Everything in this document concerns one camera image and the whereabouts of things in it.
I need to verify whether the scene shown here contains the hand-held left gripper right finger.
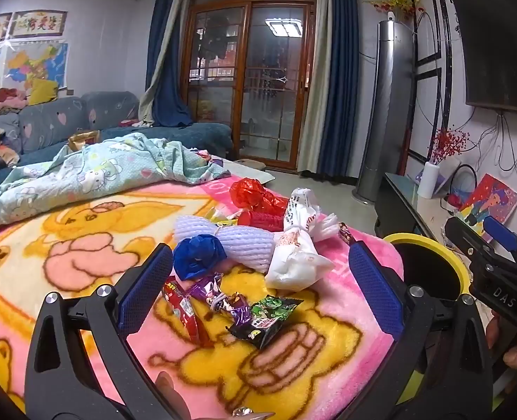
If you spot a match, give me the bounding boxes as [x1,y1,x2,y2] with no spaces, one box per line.
[349,242,493,420]

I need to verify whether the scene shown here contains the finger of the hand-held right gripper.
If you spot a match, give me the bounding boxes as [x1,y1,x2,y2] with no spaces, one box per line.
[482,216,517,267]
[444,218,493,267]

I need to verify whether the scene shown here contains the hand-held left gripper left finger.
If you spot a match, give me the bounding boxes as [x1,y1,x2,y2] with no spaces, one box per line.
[24,243,184,420]

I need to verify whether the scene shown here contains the yellow rimmed bin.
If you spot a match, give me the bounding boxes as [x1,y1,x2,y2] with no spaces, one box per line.
[381,233,473,405]

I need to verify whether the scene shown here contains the white plastic bag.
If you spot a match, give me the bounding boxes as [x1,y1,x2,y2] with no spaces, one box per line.
[265,187,342,292]

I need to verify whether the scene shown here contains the green black snack packet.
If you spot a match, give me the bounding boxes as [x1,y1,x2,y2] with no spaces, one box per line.
[225,296,303,351]

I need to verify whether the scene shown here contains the red plastic bag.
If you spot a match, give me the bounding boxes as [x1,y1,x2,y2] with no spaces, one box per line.
[230,178,289,217]

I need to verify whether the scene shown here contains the person's left hand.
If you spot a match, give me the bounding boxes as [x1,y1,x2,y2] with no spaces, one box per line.
[153,370,277,420]

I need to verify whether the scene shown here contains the colourful figure painting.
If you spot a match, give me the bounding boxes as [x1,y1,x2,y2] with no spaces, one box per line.
[457,174,517,243]

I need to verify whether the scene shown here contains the cream printed cabinet cover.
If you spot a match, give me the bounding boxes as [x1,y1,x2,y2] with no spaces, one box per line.
[409,184,473,250]

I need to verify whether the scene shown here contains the red snack wrapper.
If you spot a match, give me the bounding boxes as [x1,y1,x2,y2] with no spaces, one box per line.
[162,278,215,348]

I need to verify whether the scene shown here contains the blue crumpled wrapper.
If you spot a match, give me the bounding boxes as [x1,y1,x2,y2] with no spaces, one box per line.
[173,234,228,281]

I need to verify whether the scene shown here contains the pink cartoon blanket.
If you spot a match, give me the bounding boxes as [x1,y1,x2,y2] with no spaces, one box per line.
[0,179,405,420]

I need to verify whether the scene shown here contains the black hoop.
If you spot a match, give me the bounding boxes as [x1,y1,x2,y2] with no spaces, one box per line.
[447,164,478,207]

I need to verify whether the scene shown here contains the white ribbed vase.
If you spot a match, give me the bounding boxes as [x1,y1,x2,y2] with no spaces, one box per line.
[417,162,447,200]

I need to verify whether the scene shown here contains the dark television cabinet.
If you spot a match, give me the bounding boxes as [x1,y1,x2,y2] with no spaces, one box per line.
[374,171,504,272]

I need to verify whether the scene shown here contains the purple snack wrapper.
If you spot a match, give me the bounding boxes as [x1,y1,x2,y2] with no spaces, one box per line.
[186,272,254,337]

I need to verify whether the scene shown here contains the red berry branches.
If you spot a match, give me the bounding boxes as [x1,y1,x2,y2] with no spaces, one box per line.
[429,127,471,166]

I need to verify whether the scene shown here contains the small yellow candy wrapper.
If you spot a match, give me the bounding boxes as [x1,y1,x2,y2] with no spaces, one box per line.
[210,210,242,226]

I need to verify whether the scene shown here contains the white foam net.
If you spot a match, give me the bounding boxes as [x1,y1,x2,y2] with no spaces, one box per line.
[173,215,277,274]

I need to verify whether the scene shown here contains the light green printed quilt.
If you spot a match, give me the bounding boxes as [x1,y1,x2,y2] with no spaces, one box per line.
[0,133,233,237]

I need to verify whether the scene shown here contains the red ribbed roll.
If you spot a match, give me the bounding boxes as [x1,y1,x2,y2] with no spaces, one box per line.
[237,209,285,230]

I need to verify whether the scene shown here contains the silver tower air conditioner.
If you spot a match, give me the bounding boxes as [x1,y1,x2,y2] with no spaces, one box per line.
[355,20,417,204]

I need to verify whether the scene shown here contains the white coffee table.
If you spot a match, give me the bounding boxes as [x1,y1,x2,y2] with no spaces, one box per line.
[221,160,277,187]

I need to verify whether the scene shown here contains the gold box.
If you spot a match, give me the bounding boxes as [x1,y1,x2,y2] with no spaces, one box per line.
[68,130,102,152]

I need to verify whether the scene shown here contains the blue footstool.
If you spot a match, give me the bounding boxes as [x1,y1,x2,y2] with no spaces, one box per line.
[234,157,268,171]

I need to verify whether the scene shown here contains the blue sofa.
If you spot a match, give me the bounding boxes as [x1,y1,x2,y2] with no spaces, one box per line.
[0,91,233,202]

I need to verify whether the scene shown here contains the black television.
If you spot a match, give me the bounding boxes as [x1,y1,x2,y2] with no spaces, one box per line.
[451,0,517,117]

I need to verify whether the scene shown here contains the cream curtain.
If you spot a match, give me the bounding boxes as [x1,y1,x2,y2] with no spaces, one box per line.
[138,0,193,119]
[298,0,334,172]

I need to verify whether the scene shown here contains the blue curtain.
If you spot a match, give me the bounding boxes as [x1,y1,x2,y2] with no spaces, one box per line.
[317,0,368,180]
[145,0,194,127]

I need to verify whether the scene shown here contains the yellow cushion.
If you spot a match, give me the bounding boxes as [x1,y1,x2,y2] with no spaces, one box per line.
[28,78,60,106]

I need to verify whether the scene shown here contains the wooden glass sliding door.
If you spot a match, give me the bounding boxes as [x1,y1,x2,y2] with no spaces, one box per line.
[182,0,318,171]

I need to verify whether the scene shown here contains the colourful country map poster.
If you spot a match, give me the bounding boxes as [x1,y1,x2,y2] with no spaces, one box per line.
[5,43,69,92]

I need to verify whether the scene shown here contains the black wall cables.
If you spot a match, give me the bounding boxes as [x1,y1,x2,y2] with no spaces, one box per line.
[475,111,517,187]

